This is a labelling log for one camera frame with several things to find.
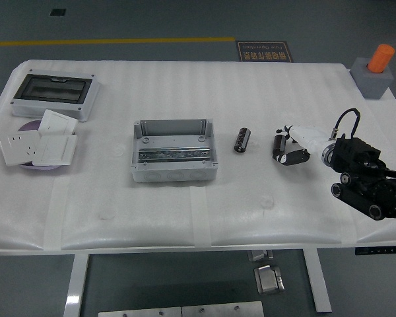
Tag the white and black robot right hand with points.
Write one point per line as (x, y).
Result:
(307, 137)

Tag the black cylindrical battery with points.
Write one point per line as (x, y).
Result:
(278, 143)
(242, 140)

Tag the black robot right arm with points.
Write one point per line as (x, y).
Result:
(356, 152)

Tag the open grey junction box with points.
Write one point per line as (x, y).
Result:
(171, 142)

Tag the grey box with dark lid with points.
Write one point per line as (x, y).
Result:
(52, 87)

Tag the grey foam block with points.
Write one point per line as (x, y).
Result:
(371, 84)

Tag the orange cylinder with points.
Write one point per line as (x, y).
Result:
(381, 57)

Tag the small metal block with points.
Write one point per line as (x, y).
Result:
(257, 256)

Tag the white foam mat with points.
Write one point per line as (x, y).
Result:
(184, 82)

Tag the black table control panel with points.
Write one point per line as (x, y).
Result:
(379, 251)

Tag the white table leg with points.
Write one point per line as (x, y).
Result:
(76, 287)
(316, 280)

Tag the large metal block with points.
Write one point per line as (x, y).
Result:
(267, 280)

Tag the grey metal plate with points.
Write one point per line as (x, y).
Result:
(138, 312)

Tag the white tape strip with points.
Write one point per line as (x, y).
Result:
(55, 214)

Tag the purple plate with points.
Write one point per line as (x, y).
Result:
(29, 127)

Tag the dark square floor hatch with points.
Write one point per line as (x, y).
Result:
(57, 12)

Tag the white wall switch panel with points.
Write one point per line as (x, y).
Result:
(56, 122)
(54, 150)

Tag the white wall socket panel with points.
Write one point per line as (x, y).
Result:
(18, 148)

